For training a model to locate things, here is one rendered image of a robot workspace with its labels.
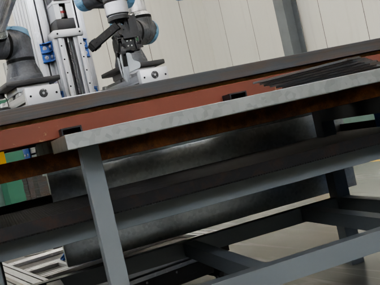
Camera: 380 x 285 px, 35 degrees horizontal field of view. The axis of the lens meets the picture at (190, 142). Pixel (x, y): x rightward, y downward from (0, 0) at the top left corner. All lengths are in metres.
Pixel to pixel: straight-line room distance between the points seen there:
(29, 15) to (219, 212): 1.21
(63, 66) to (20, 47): 0.25
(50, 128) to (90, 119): 0.10
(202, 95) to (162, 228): 0.90
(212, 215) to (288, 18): 9.53
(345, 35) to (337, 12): 0.45
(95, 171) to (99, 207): 0.08
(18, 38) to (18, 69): 0.13
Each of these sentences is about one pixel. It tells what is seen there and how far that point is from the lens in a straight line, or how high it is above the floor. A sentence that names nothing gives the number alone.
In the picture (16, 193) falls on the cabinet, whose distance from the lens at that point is 11.37.
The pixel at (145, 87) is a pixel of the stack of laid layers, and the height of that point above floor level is 0.84.
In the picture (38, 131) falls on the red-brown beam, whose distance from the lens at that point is 1.49.
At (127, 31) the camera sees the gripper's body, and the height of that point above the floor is 1.05.
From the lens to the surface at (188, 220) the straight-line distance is 2.40.
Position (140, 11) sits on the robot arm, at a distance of 2.86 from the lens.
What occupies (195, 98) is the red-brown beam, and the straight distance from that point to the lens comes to 1.59.
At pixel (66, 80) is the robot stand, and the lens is 2.68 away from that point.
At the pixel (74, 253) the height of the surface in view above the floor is 0.35.
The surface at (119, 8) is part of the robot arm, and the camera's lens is 1.93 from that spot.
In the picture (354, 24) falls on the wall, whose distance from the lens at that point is 10.89.
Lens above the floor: 0.71
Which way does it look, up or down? 1 degrees down
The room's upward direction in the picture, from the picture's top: 13 degrees counter-clockwise
